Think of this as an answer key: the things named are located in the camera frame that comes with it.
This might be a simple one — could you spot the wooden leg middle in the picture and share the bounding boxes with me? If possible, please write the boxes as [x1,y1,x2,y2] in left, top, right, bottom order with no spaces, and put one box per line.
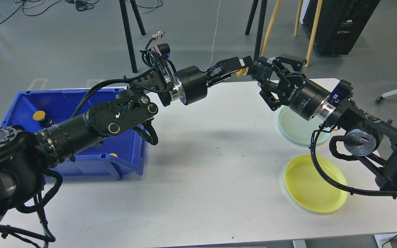
[294,0,304,37]

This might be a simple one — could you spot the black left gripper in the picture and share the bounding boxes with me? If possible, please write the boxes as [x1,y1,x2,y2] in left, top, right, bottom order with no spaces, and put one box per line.
[170,55,254,105]

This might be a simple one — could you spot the yellow plate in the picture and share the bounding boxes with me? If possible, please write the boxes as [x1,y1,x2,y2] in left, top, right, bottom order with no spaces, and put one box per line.
[284,154,348,214]

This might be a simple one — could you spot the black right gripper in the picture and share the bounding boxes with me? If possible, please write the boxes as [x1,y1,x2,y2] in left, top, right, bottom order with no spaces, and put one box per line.
[258,54,336,121]

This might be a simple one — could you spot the wooden leg right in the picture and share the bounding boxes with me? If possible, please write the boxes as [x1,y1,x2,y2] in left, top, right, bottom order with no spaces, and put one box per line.
[304,0,323,68]

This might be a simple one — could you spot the yellow push button back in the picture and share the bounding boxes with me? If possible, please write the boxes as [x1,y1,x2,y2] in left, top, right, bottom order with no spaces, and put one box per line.
[32,110,53,128]

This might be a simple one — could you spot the light green plate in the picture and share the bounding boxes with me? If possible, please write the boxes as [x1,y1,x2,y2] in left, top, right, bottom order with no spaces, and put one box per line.
[278,106,323,148]

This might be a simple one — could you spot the wooden leg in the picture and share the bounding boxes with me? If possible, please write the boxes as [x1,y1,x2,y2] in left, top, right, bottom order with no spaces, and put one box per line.
[304,0,323,68]
[259,0,282,57]
[294,0,304,37]

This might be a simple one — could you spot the white cable with plug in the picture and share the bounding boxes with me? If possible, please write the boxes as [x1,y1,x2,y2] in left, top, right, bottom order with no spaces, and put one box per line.
[208,0,222,68]

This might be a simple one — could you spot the blue plastic bin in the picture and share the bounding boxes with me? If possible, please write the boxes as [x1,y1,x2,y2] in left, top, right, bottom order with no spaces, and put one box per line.
[1,88,145,180]

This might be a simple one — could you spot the black stand legs right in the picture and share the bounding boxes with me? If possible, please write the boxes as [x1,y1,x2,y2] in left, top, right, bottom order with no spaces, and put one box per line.
[245,0,268,62]

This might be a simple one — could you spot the wooden leg left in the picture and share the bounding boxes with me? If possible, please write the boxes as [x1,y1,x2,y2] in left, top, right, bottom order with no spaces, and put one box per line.
[259,0,282,57]

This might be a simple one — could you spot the white chair base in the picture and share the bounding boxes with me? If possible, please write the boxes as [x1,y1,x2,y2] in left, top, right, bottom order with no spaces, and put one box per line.
[375,89,397,104]

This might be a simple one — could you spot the black stand leg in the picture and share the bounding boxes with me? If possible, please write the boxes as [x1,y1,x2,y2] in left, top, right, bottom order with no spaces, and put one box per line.
[119,0,146,73]

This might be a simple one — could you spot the black computer case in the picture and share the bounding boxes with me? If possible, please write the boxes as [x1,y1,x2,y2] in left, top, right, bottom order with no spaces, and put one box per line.
[314,0,380,57]

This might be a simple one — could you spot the black floor cables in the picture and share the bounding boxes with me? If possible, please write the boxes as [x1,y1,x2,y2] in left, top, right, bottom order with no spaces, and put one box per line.
[0,0,163,43]

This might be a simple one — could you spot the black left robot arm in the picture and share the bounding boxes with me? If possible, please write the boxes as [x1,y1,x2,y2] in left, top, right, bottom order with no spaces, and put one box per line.
[0,31,254,247]

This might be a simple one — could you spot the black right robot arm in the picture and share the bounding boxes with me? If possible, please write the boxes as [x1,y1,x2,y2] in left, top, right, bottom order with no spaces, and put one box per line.
[248,55,397,199]

